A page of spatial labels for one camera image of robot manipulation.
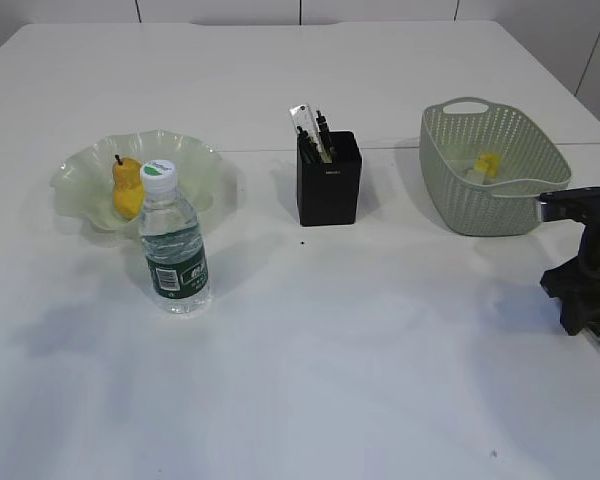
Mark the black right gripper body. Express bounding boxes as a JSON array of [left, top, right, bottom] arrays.
[[540, 257, 600, 313]]

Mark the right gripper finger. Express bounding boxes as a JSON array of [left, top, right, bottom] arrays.
[[560, 297, 600, 336]]

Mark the yellow waste paper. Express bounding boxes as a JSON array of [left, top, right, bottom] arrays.
[[465, 152, 501, 185]]

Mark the clear plastic ruler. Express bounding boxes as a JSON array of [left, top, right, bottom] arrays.
[[289, 104, 328, 163]]

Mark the clear plastic water bottle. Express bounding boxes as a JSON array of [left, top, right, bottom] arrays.
[[139, 159, 211, 315]]

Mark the yellow pear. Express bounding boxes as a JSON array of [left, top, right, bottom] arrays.
[[112, 154, 145, 220]]

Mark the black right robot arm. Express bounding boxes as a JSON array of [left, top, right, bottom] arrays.
[[538, 187, 600, 336]]

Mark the green perforated plastic basket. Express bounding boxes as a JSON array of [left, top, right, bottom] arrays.
[[419, 97, 572, 237]]

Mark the black square pen holder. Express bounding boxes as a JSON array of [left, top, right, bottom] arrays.
[[296, 131, 362, 227]]

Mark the green wavy glass plate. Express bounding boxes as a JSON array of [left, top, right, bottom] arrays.
[[51, 130, 224, 235]]

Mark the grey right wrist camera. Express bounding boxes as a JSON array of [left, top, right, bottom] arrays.
[[536, 186, 600, 225]]

